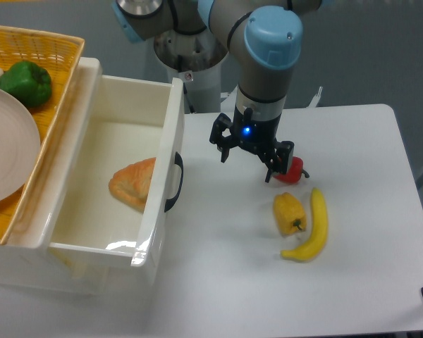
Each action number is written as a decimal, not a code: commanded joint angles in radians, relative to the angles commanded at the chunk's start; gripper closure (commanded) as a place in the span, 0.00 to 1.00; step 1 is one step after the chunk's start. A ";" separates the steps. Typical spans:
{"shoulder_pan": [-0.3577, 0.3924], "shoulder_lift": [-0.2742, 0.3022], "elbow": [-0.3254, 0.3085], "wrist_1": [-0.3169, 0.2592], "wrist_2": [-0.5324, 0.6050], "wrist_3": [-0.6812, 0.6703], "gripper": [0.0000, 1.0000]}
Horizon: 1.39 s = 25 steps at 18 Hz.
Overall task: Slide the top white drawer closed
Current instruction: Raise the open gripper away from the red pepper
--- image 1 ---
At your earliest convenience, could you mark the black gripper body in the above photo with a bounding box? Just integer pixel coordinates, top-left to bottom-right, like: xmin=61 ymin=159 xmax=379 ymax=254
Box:
xmin=231 ymin=104 xmax=282 ymax=152

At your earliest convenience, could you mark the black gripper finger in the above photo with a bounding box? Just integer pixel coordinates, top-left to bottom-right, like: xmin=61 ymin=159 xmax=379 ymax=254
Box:
xmin=257 ymin=139 xmax=295 ymax=183
xmin=209 ymin=113 xmax=239 ymax=163

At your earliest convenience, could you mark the white top drawer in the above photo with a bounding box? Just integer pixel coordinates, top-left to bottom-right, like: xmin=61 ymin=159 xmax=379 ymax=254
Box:
xmin=50 ymin=76 xmax=184 ymax=269

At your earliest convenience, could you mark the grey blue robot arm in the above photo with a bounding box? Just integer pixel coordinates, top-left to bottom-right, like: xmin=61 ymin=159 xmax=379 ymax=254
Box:
xmin=111 ymin=1 xmax=324 ymax=176

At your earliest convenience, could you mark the white drawer cabinet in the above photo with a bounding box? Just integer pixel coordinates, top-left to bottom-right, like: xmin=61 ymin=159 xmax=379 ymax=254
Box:
xmin=0 ymin=58 xmax=184 ymax=294

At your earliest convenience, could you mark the red bell pepper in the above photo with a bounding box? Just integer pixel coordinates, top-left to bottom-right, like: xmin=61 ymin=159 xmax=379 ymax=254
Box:
xmin=274 ymin=156 xmax=309 ymax=184

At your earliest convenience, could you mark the yellow bell pepper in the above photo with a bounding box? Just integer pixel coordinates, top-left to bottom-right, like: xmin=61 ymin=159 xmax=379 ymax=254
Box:
xmin=273 ymin=192 xmax=307 ymax=237

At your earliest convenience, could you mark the yellow banana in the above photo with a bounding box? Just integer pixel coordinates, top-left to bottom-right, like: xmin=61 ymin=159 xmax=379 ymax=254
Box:
xmin=280 ymin=187 xmax=329 ymax=262

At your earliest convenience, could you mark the orange croissant bread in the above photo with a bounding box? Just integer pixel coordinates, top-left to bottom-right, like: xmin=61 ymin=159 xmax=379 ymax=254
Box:
xmin=108 ymin=157 xmax=156 ymax=213

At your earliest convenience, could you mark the yellow wicker basket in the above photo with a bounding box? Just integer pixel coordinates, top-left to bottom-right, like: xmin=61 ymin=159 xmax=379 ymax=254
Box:
xmin=0 ymin=25 xmax=85 ymax=245

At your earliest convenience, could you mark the green bell pepper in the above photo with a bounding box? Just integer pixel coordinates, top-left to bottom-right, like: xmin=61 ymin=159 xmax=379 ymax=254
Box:
xmin=0 ymin=61 xmax=52 ymax=108

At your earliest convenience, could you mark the pink round plate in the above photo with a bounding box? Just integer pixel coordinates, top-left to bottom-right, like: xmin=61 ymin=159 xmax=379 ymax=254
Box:
xmin=0 ymin=90 xmax=41 ymax=201

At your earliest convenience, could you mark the white bracket behind table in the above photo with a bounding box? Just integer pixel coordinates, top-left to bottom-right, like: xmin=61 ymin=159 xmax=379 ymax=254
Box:
xmin=307 ymin=86 xmax=323 ymax=108

